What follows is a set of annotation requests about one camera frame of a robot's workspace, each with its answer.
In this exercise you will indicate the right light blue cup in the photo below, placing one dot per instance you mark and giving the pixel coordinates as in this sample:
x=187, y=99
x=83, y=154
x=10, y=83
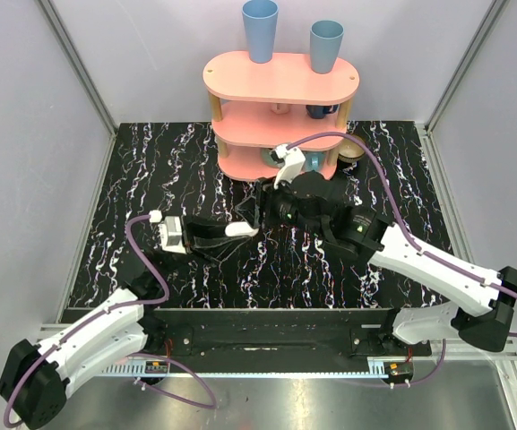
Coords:
x=325, y=41

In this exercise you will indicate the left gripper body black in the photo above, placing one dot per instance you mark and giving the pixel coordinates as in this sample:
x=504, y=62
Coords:
x=191, y=235

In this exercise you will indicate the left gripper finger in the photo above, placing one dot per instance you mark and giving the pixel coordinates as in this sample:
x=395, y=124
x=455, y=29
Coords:
x=218, y=249
x=199, y=228

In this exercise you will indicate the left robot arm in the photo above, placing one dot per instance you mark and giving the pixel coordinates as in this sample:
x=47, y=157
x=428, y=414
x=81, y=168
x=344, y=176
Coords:
x=38, y=379

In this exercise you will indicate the pink three-tier wooden shelf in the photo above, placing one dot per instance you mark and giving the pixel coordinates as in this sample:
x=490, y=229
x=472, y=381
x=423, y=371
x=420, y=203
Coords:
x=241, y=93

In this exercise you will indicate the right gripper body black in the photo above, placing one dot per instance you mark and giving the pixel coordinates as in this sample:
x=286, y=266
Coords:
x=281, y=207

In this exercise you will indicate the light blue cup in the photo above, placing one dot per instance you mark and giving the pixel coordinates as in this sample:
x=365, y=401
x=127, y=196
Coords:
x=325, y=41
x=260, y=23

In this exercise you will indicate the teal glazed ceramic mug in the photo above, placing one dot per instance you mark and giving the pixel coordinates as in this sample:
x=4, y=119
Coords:
x=267, y=158

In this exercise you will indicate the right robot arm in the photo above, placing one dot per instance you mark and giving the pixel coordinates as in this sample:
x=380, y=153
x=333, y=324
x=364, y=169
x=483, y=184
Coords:
x=480, y=304

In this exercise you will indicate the pink mug on shelf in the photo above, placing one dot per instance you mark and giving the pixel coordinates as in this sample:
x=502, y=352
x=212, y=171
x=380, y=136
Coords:
x=280, y=108

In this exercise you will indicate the dark blue mug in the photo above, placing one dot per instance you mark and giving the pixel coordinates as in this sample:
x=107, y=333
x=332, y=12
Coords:
x=320, y=112

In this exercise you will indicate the right orange connector board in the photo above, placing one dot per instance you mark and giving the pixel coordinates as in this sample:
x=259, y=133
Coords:
x=400, y=369

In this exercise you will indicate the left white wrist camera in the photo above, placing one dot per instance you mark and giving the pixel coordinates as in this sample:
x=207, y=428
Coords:
x=171, y=235

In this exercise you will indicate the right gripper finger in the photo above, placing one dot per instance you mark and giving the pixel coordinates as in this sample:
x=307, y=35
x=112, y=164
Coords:
x=250, y=210
x=264, y=189

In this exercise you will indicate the left orange connector board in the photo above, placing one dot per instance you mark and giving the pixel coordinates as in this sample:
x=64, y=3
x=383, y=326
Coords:
x=155, y=366

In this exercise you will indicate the left light blue cup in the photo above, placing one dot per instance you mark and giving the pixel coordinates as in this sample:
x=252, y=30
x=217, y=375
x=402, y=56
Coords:
x=260, y=23

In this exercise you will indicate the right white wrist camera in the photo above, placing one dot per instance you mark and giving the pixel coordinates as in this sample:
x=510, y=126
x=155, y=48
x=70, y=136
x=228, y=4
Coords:
x=292, y=159

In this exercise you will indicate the white oval pebble case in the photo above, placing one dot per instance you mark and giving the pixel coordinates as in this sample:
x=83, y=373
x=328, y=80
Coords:
x=240, y=229

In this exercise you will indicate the brown ceramic bowl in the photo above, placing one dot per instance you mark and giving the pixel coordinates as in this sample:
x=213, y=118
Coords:
x=350, y=152

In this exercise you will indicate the blue butterfly mug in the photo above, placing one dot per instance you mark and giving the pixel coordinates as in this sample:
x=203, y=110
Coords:
x=314, y=161

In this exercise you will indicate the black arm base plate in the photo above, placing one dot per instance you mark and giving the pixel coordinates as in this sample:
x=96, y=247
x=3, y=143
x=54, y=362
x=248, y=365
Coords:
x=344, y=332

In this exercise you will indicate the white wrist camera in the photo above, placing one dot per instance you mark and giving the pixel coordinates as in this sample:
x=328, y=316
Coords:
x=292, y=159
x=171, y=235

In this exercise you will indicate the orange connector board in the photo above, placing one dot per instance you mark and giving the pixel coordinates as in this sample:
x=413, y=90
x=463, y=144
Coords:
x=400, y=369
x=155, y=366

